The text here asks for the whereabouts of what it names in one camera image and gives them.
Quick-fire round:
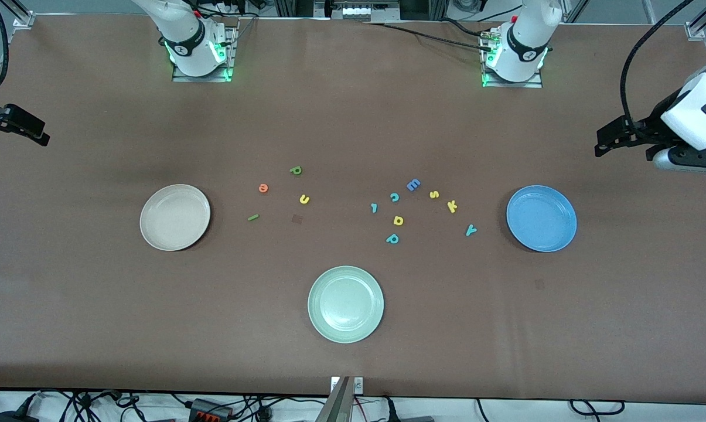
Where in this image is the blue round plate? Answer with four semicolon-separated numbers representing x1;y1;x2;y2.
506;185;578;253

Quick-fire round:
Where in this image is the black base cable bundle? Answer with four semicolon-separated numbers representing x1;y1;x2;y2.
197;0;267;24

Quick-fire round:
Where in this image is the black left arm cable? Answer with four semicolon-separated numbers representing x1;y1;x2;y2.
620;0;696;121

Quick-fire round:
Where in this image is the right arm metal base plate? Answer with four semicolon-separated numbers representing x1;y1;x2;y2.
172;26;237;83

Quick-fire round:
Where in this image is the long black table cable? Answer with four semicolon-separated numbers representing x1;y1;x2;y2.
361;21;495;52

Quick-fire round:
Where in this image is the beige brown round plate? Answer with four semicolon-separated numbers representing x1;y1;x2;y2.
140;184;212;252

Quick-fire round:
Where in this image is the grey metal camera post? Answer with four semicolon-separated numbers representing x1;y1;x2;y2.
316;376;353;422

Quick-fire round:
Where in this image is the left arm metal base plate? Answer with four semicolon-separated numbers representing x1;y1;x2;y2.
480;29;544;89

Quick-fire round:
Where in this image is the black orange power strip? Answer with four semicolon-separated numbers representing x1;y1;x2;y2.
190;399;234;421

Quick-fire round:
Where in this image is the metal control box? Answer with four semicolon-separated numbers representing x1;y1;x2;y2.
315;0;400;23

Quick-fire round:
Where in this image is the black looped floor cable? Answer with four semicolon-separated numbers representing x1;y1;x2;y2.
569;399;626;417

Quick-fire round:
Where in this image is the pale green round plate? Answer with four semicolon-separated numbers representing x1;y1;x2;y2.
308;266;384;344

